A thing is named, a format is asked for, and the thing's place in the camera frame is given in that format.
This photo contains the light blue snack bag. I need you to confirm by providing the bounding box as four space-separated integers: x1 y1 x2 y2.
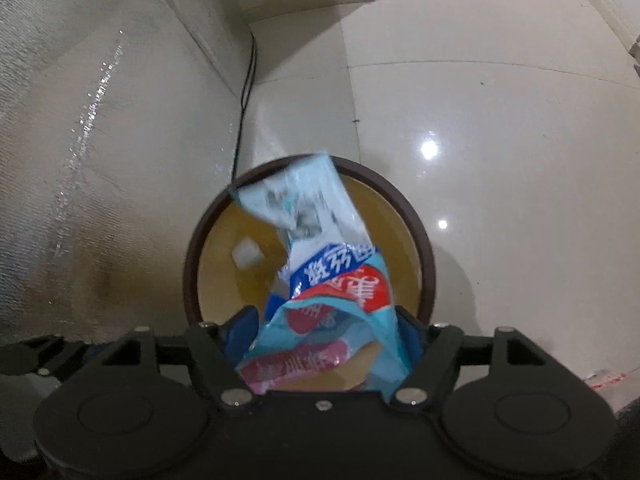
234 154 411 396

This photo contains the yellow trash bin dark rim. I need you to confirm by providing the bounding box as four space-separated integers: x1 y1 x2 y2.
182 155 436 324

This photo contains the black floor cable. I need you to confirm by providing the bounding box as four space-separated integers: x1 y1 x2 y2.
230 31 260 183

